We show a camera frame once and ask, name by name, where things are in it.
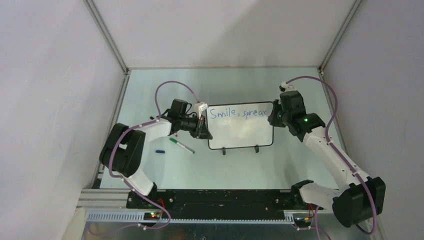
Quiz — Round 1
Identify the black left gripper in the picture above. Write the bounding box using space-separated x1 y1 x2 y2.
179 113 212 140

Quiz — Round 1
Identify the small black framed whiteboard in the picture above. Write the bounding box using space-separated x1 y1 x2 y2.
206 101 274 150

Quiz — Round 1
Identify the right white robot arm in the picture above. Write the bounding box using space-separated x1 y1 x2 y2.
268 90 386 228

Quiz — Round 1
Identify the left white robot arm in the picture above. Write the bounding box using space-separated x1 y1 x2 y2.
99 99 213 208

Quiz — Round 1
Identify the green capped whiteboard marker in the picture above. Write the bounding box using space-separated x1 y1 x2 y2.
169 137 195 154

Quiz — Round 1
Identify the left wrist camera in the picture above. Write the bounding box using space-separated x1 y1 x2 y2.
193 102 209 117

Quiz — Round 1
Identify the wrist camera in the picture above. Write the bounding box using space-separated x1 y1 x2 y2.
193 102 209 117
279 82 299 98

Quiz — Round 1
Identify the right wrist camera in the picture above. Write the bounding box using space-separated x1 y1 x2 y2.
279 82 299 98

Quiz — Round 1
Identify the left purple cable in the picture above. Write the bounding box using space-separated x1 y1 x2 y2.
108 80 200 231

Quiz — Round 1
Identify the purple cable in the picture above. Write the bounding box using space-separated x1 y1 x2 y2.
108 80 200 231
285 75 379 240

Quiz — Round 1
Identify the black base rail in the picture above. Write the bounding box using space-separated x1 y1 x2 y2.
127 188 324 221

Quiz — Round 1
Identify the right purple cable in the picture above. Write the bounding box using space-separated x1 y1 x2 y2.
285 75 379 240

